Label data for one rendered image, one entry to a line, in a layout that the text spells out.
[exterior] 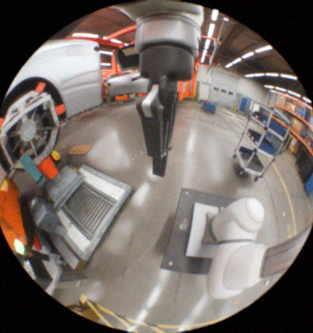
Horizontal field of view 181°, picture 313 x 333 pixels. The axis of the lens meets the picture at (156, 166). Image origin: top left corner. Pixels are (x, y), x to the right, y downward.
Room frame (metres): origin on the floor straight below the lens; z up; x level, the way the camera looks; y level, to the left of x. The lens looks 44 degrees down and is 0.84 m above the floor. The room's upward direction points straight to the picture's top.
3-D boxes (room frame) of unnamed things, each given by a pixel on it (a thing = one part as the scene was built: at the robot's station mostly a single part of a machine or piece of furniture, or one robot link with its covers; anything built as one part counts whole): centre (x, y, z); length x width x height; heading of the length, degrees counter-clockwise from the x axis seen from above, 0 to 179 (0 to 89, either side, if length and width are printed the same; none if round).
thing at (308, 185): (-0.47, -5.51, 0.49); 0.64 x 0.54 x 0.97; 79
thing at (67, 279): (-0.43, 0.59, 0.21); 0.10 x 0.10 x 0.42; 68
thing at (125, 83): (5.15, 0.05, 1.49); 4.95 x 1.86 x 1.59; 158
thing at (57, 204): (0.42, 1.07, 0.13); 0.50 x 0.36 x 0.10; 158
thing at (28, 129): (0.33, 0.84, 0.85); 0.21 x 0.14 x 0.14; 68
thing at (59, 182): (0.42, 1.07, 0.32); 0.40 x 0.30 x 0.28; 158
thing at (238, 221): (0.03, -0.33, 0.49); 0.18 x 0.16 x 0.22; 156
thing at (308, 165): (0.11, -5.71, 0.49); 0.64 x 0.54 x 0.97; 62
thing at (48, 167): (0.37, 0.95, 0.48); 0.16 x 0.12 x 0.17; 68
